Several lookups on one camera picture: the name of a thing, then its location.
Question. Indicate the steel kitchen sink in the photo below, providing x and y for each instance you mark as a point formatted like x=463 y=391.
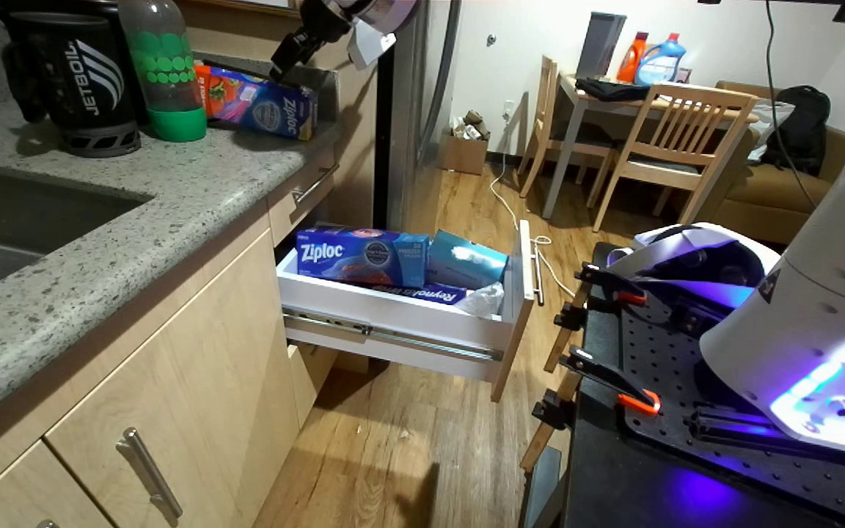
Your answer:
x=21 y=220

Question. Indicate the black orange bar clamp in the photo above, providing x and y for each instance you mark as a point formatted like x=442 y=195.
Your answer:
x=615 y=284
x=628 y=397

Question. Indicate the orange-ended Ziploc box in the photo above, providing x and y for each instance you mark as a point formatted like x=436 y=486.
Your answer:
x=257 y=104

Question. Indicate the clear blue detergent bottle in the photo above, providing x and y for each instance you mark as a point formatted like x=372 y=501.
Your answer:
x=664 y=58

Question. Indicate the black bag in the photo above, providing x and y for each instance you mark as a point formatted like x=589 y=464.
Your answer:
x=797 y=127

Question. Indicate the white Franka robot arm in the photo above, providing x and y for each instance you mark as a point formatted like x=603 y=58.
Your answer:
x=813 y=293

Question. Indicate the white open drawer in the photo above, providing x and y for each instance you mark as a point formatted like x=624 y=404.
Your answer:
x=383 y=316

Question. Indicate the orange detergent bottle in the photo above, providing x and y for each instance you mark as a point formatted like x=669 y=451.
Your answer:
x=631 y=58

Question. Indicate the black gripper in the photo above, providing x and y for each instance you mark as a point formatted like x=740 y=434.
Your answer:
x=323 y=19

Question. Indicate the white plastic bag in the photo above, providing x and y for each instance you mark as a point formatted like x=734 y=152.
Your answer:
x=486 y=299

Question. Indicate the slat-back wooden chair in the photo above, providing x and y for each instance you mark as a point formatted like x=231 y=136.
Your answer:
x=675 y=136

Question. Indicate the small closed wood drawer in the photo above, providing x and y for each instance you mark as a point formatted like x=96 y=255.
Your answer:
x=301 y=209

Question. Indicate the dark blue Ziploc box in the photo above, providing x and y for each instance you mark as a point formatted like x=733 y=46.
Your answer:
x=433 y=293

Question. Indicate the grey laptop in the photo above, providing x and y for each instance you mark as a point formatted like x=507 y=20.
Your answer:
x=599 y=44

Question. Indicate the stainless steel refrigerator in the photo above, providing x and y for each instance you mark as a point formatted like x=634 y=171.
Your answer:
x=423 y=118

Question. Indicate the tan sofa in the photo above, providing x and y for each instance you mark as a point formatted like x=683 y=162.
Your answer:
x=785 y=199

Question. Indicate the black perforated robot cart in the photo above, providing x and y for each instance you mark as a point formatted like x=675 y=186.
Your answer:
x=639 y=469

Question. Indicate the black Jetboil cooking cup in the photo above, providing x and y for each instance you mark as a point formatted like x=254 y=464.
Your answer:
x=75 y=68

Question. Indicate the light wood base cabinet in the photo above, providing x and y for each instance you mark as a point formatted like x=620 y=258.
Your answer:
x=178 y=391

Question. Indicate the blue Ziploc bag box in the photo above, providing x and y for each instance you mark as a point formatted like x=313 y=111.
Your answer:
x=344 y=253

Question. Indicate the brown cardboard box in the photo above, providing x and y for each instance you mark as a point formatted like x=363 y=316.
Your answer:
x=466 y=151

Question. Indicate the black cloth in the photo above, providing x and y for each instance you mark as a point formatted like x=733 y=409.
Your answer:
x=617 y=89

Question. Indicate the green soda bottle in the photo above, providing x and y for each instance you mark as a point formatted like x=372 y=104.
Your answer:
x=174 y=89

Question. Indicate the white-legged dining table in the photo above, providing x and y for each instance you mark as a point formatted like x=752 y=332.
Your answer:
x=565 y=136

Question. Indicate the teal Lifegogo box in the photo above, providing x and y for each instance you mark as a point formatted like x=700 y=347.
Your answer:
x=468 y=258

